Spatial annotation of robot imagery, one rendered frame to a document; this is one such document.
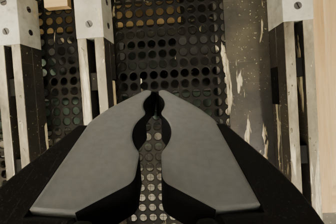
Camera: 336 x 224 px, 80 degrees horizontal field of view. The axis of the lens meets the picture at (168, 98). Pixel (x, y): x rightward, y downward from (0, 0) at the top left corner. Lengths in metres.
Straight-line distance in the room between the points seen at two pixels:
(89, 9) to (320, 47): 0.53
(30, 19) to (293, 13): 0.59
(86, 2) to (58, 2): 0.11
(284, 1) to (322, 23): 0.13
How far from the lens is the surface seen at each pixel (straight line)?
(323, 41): 0.60
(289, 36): 0.50
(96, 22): 0.49
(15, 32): 0.58
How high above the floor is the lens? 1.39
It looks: 34 degrees down
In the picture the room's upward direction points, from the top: 179 degrees clockwise
